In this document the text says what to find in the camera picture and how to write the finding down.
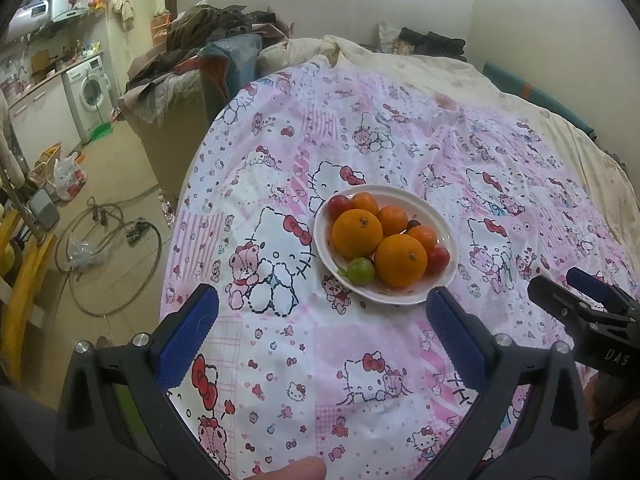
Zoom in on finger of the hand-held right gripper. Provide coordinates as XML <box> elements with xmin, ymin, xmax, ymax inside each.
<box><xmin>566</xmin><ymin>266</ymin><xmax>640</xmax><ymax>313</ymax></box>
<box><xmin>526</xmin><ymin>274</ymin><xmax>608</xmax><ymax>333</ymax></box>

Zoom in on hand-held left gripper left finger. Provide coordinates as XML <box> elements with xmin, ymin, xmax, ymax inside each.
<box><xmin>54</xmin><ymin>283</ymin><xmax>232</xmax><ymax>480</ymax></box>

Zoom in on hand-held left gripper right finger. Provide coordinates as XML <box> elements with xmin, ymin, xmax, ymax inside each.
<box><xmin>415</xmin><ymin>286</ymin><xmax>594</xmax><ymax>480</ymax></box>

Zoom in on red cherry tomato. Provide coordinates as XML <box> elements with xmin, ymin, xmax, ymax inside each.
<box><xmin>426</xmin><ymin>246</ymin><xmax>451</xmax><ymax>276</ymax></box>
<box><xmin>327</xmin><ymin>194</ymin><xmax>352</xmax><ymax>221</ymax></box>

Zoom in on pink white oval plate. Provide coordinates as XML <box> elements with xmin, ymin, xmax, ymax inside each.
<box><xmin>313</xmin><ymin>184</ymin><xmax>459</xmax><ymax>307</ymax></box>

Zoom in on large orange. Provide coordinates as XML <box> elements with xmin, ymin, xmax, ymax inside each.
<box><xmin>374</xmin><ymin>234</ymin><xmax>429</xmax><ymax>289</ymax></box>
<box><xmin>332</xmin><ymin>208</ymin><xmax>384</xmax><ymax>258</ymax></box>

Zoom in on small orange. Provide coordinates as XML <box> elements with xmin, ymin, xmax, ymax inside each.
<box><xmin>350</xmin><ymin>192</ymin><xmax>380</xmax><ymax>217</ymax></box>
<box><xmin>376</xmin><ymin>204</ymin><xmax>410</xmax><ymax>237</ymax></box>
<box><xmin>407</xmin><ymin>225</ymin><xmax>439</xmax><ymax>256</ymax></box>

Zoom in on green grape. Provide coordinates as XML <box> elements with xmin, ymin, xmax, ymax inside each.
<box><xmin>347</xmin><ymin>257</ymin><xmax>376</xmax><ymax>285</ymax></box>

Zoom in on person's left hand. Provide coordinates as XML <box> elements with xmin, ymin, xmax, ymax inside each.
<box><xmin>239</xmin><ymin>456</ymin><xmax>328</xmax><ymax>480</ymax></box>

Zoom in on pink cartoon printed blanket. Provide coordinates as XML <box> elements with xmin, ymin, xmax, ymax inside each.
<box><xmin>159</xmin><ymin>57</ymin><xmax>640</xmax><ymax>480</ymax></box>

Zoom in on clear plastic bag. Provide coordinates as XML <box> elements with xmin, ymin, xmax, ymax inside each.
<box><xmin>65</xmin><ymin>237</ymin><xmax>108</xmax><ymax>273</ymax></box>

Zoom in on yellow wooden chair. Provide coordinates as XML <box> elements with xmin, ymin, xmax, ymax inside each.
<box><xmin>0</xmin><ymin>205</ymin><xmax>58</xmax><ymax>376</ymax></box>

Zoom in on teal mat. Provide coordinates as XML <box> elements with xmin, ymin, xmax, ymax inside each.
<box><xmin>482</xmin><ymin>60</ymin><xmax>601</xmax><ymax>143</ymax></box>

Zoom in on person's dark clothing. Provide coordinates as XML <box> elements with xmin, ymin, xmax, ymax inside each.
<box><xmin>0</xmin><ymin>385</ymin><xmax>66</xmax><ymax>480</ymax></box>

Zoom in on grey square pedal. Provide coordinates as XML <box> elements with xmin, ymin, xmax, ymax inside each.
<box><xmin>29</xmin><ymin>189</ymin><xmax>62</xmax><ymax>231</ymax></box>

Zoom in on red white plastic bag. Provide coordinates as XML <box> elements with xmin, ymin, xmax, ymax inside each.
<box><xmin>52</xmin><ymin>152</ymin><xmax>88</xmax><ymax>202</ymax></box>

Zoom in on brown sofa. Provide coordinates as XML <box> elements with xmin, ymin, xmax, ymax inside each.
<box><xmin>122</xmin><ymin>67</ymin><xmax>231</xmax><ymax>201</ymax></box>

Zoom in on cream duvet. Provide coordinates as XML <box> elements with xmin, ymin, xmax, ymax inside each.
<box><xmin>257</xmin><ymin>34</ymin><xmax>636</xmax><ymax>221</ymax></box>

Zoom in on white kitchen cabinet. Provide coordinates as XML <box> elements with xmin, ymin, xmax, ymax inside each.
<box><xmin>7</xmin><ymin>77</ymin><xmax>83</xmax><ymax>166</ymax></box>

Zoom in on white washing machine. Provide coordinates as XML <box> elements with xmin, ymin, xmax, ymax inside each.
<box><xmin>61</xmin><ymin>55</ymin><xmax>116</xmax><ymax>143</ymax></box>

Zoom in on dark pillows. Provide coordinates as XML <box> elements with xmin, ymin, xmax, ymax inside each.
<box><xmin>377</xmin><ymin>21</ymin><xmax>468</xmax><ymax>61</ymax></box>

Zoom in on pile of clothes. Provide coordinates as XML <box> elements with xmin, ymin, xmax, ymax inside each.
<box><xmin>125</xmin><ymin>2</ymin><xmax>291</xmax><ymax>126</ymax></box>

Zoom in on orange storage rack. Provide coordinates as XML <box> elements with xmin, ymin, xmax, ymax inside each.
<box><xmin>151</xmin><ymin>10</ymin><xmax>173</xmax><ymax>46</ymax></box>

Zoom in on white water heater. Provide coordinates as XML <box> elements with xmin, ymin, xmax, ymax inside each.
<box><xmin>10</xmin><ymin>0</ymin><xmax>71</xmax><ymax>36</ymax></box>

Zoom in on coiled hose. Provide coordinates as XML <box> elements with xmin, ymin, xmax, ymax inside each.
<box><xmin>54</xmin><ymin>196</ymin><xmax>165</xmax><ymax>318</ymax></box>

